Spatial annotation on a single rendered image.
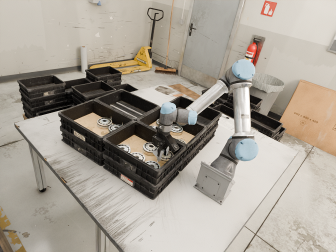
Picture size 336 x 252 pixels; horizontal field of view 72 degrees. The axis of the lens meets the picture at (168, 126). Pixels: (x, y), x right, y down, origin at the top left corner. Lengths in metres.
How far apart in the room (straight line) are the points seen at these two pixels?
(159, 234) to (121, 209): 0.24
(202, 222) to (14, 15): 3.87
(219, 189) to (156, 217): 0.39
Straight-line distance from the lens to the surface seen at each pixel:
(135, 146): 1.47
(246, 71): 1.29
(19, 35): 4.42
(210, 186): 1.40
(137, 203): 1.33
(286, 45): 4.22
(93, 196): 1.36
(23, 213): 2.29
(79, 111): 1.72
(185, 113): 1.20
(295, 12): 4.20
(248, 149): 1.24
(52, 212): 2.23
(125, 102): 1.97
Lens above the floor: 1.74
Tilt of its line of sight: 32 degrees down
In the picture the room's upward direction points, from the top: 10 degrees clockwise
